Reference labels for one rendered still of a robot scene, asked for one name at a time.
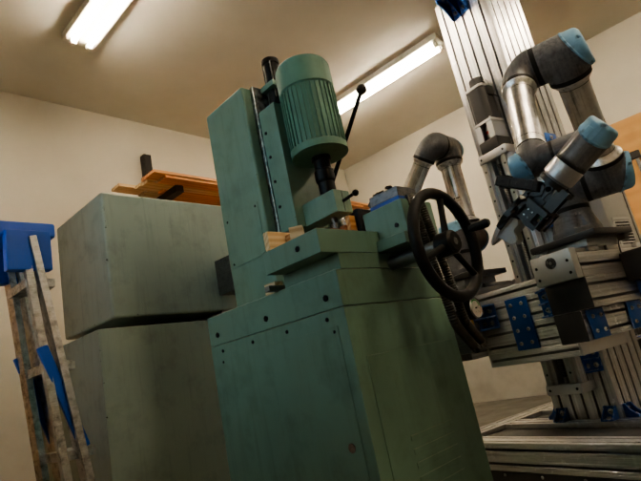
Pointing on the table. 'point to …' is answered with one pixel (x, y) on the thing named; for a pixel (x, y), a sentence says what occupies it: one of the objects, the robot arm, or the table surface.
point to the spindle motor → (310, 110)
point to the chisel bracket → (327, 208)
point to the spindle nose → (323, 173)
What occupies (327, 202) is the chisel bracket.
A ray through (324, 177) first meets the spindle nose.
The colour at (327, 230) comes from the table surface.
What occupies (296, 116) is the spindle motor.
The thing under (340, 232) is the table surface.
